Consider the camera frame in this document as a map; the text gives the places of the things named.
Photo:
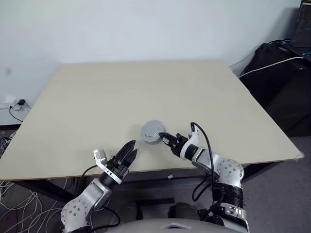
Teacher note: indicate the black plug adapter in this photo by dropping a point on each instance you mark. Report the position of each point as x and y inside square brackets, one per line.
[21, 102]

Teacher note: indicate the silver finned motor housing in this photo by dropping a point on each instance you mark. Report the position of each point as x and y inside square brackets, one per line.
[151, 131]

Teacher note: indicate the large black bag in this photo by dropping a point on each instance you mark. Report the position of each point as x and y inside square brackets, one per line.
[277, 89]

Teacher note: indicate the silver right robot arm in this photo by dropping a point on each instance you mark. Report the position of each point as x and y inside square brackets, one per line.
[228, 174]

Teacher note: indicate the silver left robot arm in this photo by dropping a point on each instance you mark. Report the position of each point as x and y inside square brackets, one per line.
[85, 201]

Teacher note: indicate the dark rounded robot shape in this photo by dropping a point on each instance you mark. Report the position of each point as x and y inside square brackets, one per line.
[183, 210]

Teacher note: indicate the grey robot torso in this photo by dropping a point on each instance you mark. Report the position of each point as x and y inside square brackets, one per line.
[170, 224]

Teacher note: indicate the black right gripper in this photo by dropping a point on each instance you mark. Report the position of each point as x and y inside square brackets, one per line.
[179, 143]

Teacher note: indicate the black table frame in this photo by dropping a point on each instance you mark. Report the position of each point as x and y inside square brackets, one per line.
[46, 188]

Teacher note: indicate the dark grey rounded shape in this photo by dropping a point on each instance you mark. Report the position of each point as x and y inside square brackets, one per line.
[127, 211]

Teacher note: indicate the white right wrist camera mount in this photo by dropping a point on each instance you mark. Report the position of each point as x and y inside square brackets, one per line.
[193, 133]

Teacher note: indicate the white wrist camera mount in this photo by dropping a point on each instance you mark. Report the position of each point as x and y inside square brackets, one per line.
[193, 133]
[100, 156]

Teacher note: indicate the black laptop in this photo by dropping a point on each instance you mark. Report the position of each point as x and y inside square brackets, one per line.
[302, 26]

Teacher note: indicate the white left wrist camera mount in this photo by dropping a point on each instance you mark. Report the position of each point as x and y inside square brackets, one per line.
[100, 156]

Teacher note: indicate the small white floor scrap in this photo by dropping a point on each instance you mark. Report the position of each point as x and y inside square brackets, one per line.
[170, 177]

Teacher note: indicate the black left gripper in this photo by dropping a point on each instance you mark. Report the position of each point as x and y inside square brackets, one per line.
[117, 170]

